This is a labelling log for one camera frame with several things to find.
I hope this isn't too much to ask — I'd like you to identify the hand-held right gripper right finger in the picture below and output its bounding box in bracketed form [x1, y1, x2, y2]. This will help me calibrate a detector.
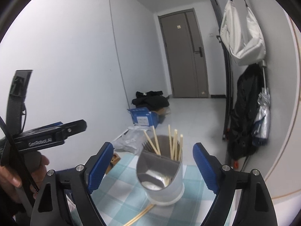
[192, 143, 277, 226]

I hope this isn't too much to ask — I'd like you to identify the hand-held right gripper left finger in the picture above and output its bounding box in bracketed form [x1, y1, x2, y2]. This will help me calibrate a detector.
[30, 142, 114, 226]

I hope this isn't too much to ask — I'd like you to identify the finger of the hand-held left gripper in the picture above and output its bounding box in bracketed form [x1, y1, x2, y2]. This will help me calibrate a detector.
[30, 122, 63, 130]
[14, 120, 87, 151]

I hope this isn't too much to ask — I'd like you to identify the pile of wooden chopsticks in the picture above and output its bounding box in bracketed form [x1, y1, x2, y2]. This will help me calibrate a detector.
[143, 125, 184, 161]

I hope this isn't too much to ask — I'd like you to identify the white metal utensil holder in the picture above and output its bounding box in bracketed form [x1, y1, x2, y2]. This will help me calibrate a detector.
[136, 135, 185, 205]

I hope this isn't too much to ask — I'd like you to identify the silver fork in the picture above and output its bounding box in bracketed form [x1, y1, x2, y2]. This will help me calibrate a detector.
[142, 142, 156, 152]

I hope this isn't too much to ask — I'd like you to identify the white shoulder bag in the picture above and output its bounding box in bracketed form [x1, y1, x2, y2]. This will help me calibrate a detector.
[220, 0, 266, 66]

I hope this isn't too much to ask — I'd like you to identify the person's left hand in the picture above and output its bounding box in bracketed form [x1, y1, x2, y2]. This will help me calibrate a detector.
[0, 155, 50, 204]

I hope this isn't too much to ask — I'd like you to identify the orange and black tool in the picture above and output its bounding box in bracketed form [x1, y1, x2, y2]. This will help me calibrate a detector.
[223, 128, 239, 169]

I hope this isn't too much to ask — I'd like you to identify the checkered teal placemat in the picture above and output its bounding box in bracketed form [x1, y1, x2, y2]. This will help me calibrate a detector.
[68, 152, 224, 226]

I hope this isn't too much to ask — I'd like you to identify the grey plastic mailer bag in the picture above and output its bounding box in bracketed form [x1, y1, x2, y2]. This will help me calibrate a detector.
[113, 126, 153, 154]

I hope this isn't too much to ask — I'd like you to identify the light wooden chopstick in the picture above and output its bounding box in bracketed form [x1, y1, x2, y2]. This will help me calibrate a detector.
[123, 204, 153, 226]
[128, 204, 155, 225]

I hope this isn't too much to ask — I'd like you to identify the blue cardboard box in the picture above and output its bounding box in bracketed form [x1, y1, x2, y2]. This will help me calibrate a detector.
[127, 107, 160, 128]

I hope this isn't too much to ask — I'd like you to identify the black jacket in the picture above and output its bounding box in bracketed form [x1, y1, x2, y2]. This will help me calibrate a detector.
[227, 63, 264, 160]

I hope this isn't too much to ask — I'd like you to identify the silver folding umbrella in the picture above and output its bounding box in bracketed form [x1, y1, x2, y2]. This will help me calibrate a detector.
[252, 61, 271, 146]

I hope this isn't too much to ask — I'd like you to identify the pile of black clothes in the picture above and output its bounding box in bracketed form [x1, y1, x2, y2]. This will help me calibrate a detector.
[132, 90, 170, 110]

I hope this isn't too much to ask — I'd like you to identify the black framed glass door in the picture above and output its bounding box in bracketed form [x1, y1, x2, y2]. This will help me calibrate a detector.
[204, 0, 236, 142]

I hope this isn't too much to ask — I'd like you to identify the grey-brown door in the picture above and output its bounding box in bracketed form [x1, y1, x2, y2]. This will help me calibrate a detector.
[158, 9, 210, 98]

